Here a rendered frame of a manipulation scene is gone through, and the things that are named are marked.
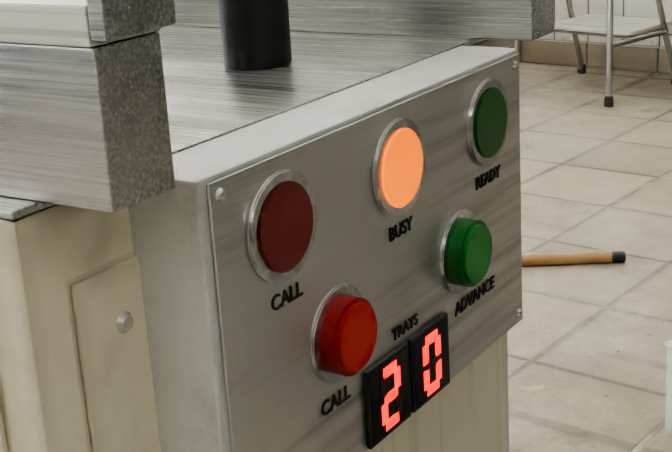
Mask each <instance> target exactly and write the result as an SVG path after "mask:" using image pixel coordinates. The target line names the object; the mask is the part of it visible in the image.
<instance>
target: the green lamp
mask: <svg viewBox="0 0 672 452"><path fill-rule="evenodd" d="M506 127H507V107H506V102H505V99H504V96H503V94H502V93H501V91H500V90H499V89H498V88H496V87H491V88H489V89H488V90H487V91H486V92H485V93H484V94H483V96H482V98H481V100H480V103H479V105H478V109H477V113H476V119H475V138H476V143H477V147H478V149H479V151H480V153H481V154H482V156H484V157H486V158H491V157H493V156H494V155H495V154H496V153H497V152H498V151H499V149H500V147H501V145H502V143H503V140H504V137H505V133H506Z"/></svg>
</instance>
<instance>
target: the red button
mask: <svg viewBox="0 0 672 452"><path fill-rule="evenodd" d="M376 339H377V319H376V315H375V312H374V310H373V308H372V306H371V304H370V303H369V301H368V300H366V299H365V298H362V297H357V296H352V295H343V296H340V297H339V298H337V299H336V300H335V301H334V302H333V303H332V305H331V306H330V308H329V309H328V311H327V313H326V315H325V317H324V320H323V323H322V327H321V332H320V339H319V350H320V357H321V360H322V363H323V365H324V367H325V368H326V369H327V370H328V371H329V372H331V373H334V374H338V375H343V376H348V377H349V376H353V375H355V374H357V373H358V372H359V371H360V370H361V369H362V368H363V367H365V365H366V364H367V363H368V361H369V359H370V358H371V356H372V353H373V351H374V347H375V344H376Z"/></svg>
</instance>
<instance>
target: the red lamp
mask: <svg viewBox="0 0 672 452"><path fill-rule="evenodd" d="M312 230H313V209H312V204H311V200H310V198H309V195H308V193H307V191H306V190H305V189H304V187H303V186H302V185H301V184H299V183H297V182H295V181H286V182H283V183H281V184H280V185H278V186H277V187H276V188H275V189H274V190H273V191H272V192H271V194H270V195H269V197H268V198H267V200H266V203H265V205H264V207H263V210H262V213H261V217H260V223H259V233H258V236H259V247H260V252H261V255H262V258H263V260H264V262H265V263H266V265H267V266H268V267H269V268H270V269H271V270H272V271H274V272H277V273H285V272H288V271H290V270H292V269H293V268H294V267H295V266H296V265H297V264H298V263H299V262H300V261H301V260H302V258H303V256H304V255H305V253H306V251H307V249H308V246H309V243H310V240H311V236H312Z"/></svg>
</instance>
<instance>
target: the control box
mask: <svg viewBox="0 0 672 452"><path fill-rule="evenodd" d="M491 87H496V88H498V89H499V90H500V91H501V93H502V94H503V96H504V99H505V102H506V107H507V127H506V133H505V137H504V140H503V143H502V145H501V147H500V149H499V151H498V152H497V153H496V154H495V155H494V156H493V157H491V158H486V157H484V156H482V154H481V153H480V151H479V149H478V147H477V143H476V138H475V119H476V113H477V109H478V105H479V103H480V100H481V98H482V96H483V94H484V93H485V92H486V91H487V90H488V89H489V88H491ZM401 128H409V129H411V130H413V131H414V132H415V133H416V135H417V137H418V138H419V141H420V144H421V147H422V154H423V169H422V176H421V180H420V184H419V187H418V189H417V192H416V194H415V195H414V197H413V199H412V200H411V201H410V202H409V203H408V204H407V205H406V206H404V207H401V208H397V207H394V206H392V205H391V204H390V203H389V202H388V200H387V198H386V196H385V194H384V190H383V185H382V163H383V158H384V154H385V150H386V147H387V145H388V143H389V141H390V139H391V137H392V136H393V135H394V134H395V133H396V132H397V131H398V130H399V129H401ZM172 158H173V168H174V178H175V188H173V189H171V190H168V191H166V192H163V193H161V194H158V195H156V196H154V197H151V198H149V199H146V200H144V201H141V202H139V203H137V204H134V205H132V206H129V207H128V209H129V217H130V226H131V235H132V243H133V252H134V256H138V258H139V266H140V275H141V283H142V292H143V301H144V309H145V318H146V327H147V336H148V344H149V353H150V362H151V370H152V379H153V388H154V397H155V405H156V414H157V423H158V432H159V440H160V449H161V452H366V451H367V450H368V449H373V448H374V447H375V446H376V445H377V444H379V443H380V442H381V441H382V440H383V439H384V438H386V437H387V436H388V435H389V434H390V433H391V432H393V431H394V430H395V429H396V428H397V427H399V426H400V425H401V424H402V423H403V422H404V421H406V420H407V419H408V418H409V417H410V416H411V413H415V412H416V411H417V410H418V409H420V408H421V407H422V406H423V405H424V404H426V403H427V402H428V401H429V400H430V399H431V398H433V397H434V396H435V395H436V394H437V393H438V392H440V391H441V390H442V389H443V388H444V387H446V386H447V385H448V384H449V383H450V380H451V379H452V378H453V377H454V376H456V375H457V374H458V373H459V372H460V371H462V370H463V369H464V368H465V367H466V366H467V365H469V364H470V363H471V362H472V361H473V360H474V359H476V358H477V357H478V356H479V355H480V354H482V353H483V352H484V351H485V350H486V349H487V348H489V347H490V346H491V345H492V344H493V343H495V342H496V341H497V340H498V339H499V338H500V337H502V336H503V335H504V334H505V333H506V332H508V331H509V330H510V329H511V328H512V327H513V326H515V325H516V324H517V323H518V322H519V321H521V320H522V319H523V313H522V243H521V174H520V104H519V54H518V50H517V49H515V48H503V47H482V46H460V47H457V48H454V49H452V50H449V51H446V52H444V53H441V54H438V55H436V56H433V57H430V58H428V59H425V60H422V61H420V62H417V63H414V64H412V65H409V66H407V67H404V68H401V69H399V70H396V71H393V72H391V73H388V74H385V75H383V76H380V77H377V78H375V79H372V80H369V81H367V82H364V83H361V84H359V85H356V86H353V87H351V88H348V89H345V90H343V91H340V92H337V93H335V94H332V95H330V96H327V97H324V98H322V99H319V100H316V101H314V102H311V103H308V104H306V105H303V106H300V107H298V108H295V109H292V110H290V111H287V112H284V113H282V114H279V115H276V116H274V117H271V118H268V119H266V120H263V121H260V122H258V123H255V124H253V125H250V126H247V127H245V128H242V129H239V130H237V131H234V132H231V133H229V134H226V135H223V136H221V137H218V138H215V139H213V140H210V141H207V142H205V143H202V144H199V145H197V146H194V147H191V148H189V149H186V150H183V151H181V152H178V153H175V154H173V155H172ZM286 181H295V182H297V183H299V184H301V185H302V186H303V187H304V189H305V190H306V191H307V193H308V195H309V198H310V200H311V204H312V209H313V230H312V236H311V240H310V243H309V246H308V249H307V251H306V253H305V255H304V256H303V258H302V260H301V261H300V262H299V263H298V264H297V265H296V266H295V267H294V268H293V269H292V270H290V271H288V272H285V273H277V272H274V271H272V270H271V269H270V268H269V267H268V266H267V265H266V263H265V262H264V260H263V258H262V255H261V252H260V247H259V236H258V233H259V223H260V217H261V213H262V210H263V207H264V205H265V203H266V200H267V198H268V197H269V195H270V194H271V192H272V191H273V190H274V189H275V188H276V187H277V186H278V185H280V184H281V183H283V182H286ZM465 218H469V219H476V220H481V221H483V222H484V223H485V224H486V226H487V228H488V229H489V231H490V233H491V237H492V257H491V262H490V265H489V268H488V271H487V273H486V275H485V277H484V278H483V279H482V280H481V281H480V282H479V283H478V284H477V285H476V286H474V287H466V286H460V285H456V284H454V283H453V282H452V280H451V278H450V276H449V272H448V266H447V254H448V247H449V242H450V239H451V236H452V233H453V231H454V229H455V227H456V226H457V224H458V223H459V222H460V221H461V220H463V219H465ZM343 295H352V296H357V297H362V298H365V299H366V300H368V301H369V303H370V304H371V306H372V308H373V310H374V312H375V315H376V319H377V339H376V344H375V347H374V351H373V353H372V356H371V358H370V359H369V361H368V363H367V364H366V365H365V367H363V368H362V369H361V370H360V371H359V372H358V373H357V374H355V375H353V376H349V377H348V376H343V375H338V374H334V373H331V372H329V371H328V370H327V369H326V368H325V367H324V365H323V363H322V360H321V357H320V350H319V339H320V332H321V327H322V323H323V320H324V317H325V315H326V313H327V311H328V309H329V308H330V306H331V305H332V303H333V302H334V301H335V300H336V299H337V298H339V297H340V296H343ZM436 328H438V335H439V334H441V353H440V354H439V360H440V359H442V378H440V379H439V382H440V387H439V388H438V389H437V390H436V391H435V392H433V393H432V394H431V395H430V396H429V397H427V390H426V391H424V373H423V372H425V371H426V365H425V366H424V367H423V349H422V347H424V346H425V337H426V336H427V335H429V334H430V333H431V332H432V331H434V330H435V329H436ZM396 359H397V367H398V366H399V365H400V371H401V385H400V386H399V387H398V393H399V392H400V391H401V392H402V411H401V412H400V413H399V417H400V421H399V422H398V423H397V424H395V425H394V426H393V427H392V428H391V429H390V430H388V431H387V432H386V424H385V425H384V426H382V408H381V406H382V405H384V404H385V401H384V399H383V400H381V390H380V380H381V379H382V378H383V369H384V368H385V367H386V366H388V365H389V364H390V363H392V362H393V361H394V360H396Z"/></svg>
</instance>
